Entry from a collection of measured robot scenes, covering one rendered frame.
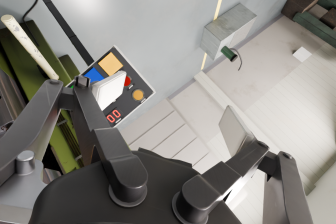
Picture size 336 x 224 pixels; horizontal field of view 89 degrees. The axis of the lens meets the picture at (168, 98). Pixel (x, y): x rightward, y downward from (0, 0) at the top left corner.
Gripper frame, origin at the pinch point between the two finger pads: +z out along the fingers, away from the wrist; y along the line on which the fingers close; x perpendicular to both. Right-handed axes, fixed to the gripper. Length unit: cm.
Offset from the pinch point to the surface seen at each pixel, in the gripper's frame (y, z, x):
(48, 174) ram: -39, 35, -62
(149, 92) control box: -9, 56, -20
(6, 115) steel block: -67, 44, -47
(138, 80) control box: -15, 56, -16
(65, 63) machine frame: -106, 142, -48
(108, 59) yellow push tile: -30, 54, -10
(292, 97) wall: 325, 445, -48
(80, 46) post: -55, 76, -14
